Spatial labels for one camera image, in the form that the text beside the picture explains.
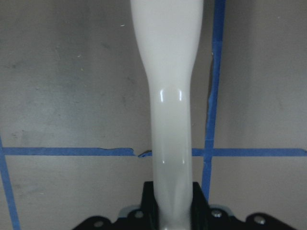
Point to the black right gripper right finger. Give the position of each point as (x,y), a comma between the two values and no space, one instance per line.
(206,217)

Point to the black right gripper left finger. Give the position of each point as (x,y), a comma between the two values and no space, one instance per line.
(143,217)

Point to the beige hand brush black bristles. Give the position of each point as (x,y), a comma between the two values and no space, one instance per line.
(168,34)

